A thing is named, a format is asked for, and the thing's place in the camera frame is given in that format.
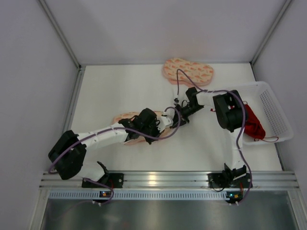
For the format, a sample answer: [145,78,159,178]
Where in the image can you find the pink mesh laundry bag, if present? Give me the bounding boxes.
[112,112,171,145]

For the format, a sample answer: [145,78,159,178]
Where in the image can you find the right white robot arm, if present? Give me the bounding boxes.
[171,87,248,180]

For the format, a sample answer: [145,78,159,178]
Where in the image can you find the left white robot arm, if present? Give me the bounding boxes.
[48,108,173,184]

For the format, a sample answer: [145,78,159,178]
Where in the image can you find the stacked pink laundry bags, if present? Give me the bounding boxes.
[162,57,214,87]

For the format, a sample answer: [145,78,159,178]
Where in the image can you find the red bra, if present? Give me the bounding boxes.
[210,100,279,142]

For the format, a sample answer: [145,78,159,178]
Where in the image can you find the white plastic basket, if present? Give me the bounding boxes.
[226,81,294,145]

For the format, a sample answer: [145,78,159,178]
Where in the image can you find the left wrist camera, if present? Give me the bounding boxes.
[158,115,173,130]

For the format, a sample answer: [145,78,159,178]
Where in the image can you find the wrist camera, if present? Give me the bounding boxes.
[158,115,173,130]
[173,94,181,106]

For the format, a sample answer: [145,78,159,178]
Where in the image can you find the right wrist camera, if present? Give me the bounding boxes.
[173,94,181,106]

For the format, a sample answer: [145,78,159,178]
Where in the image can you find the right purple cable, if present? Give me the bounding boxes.
[175,68,252,204]

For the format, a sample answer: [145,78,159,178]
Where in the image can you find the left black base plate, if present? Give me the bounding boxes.
[82,172,124,188]

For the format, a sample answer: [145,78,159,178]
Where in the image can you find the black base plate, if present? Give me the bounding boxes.
[82,172,124,188]
[208,172,251,190]

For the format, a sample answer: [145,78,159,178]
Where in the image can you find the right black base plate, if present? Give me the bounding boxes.
[208,172,251,190]

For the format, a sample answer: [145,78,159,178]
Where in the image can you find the aluminium mounting rail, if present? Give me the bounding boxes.
[39,171,299,191]

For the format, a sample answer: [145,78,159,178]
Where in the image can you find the perforated cable duct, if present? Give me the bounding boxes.
[49,190,241,200]

